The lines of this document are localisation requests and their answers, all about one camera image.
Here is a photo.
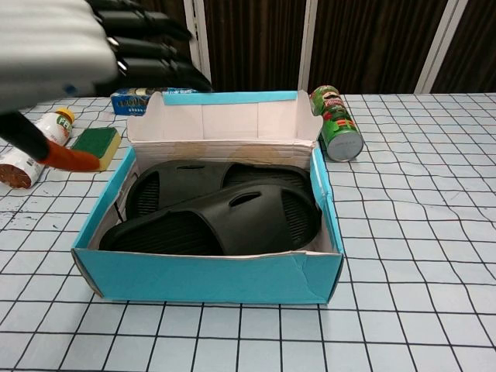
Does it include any green Pringles can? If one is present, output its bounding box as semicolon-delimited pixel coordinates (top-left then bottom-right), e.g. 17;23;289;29
308;84;364;162

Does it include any green yellow sponge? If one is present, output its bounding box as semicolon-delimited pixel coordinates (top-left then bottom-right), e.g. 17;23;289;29
71;127;121;172

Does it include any white partition frame post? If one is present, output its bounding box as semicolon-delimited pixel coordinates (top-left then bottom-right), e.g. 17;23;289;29
416;0;470;94
184;0;212;92
298;0;329;94

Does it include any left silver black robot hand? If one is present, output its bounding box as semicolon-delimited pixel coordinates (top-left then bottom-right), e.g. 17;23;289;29
0;0;214;174

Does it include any white bottle yellow cap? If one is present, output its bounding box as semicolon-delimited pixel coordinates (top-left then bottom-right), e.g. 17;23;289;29
0;107;75;190

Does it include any black rubber slipper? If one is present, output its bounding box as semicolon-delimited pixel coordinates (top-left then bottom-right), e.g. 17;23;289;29
124;159;313;222
98;181;323;257

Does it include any blue cookie package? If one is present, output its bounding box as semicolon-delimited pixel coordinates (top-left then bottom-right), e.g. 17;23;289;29
110;87;198;116

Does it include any light blue shoe box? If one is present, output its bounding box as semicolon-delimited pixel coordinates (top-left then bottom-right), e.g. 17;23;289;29
71;90;345;307

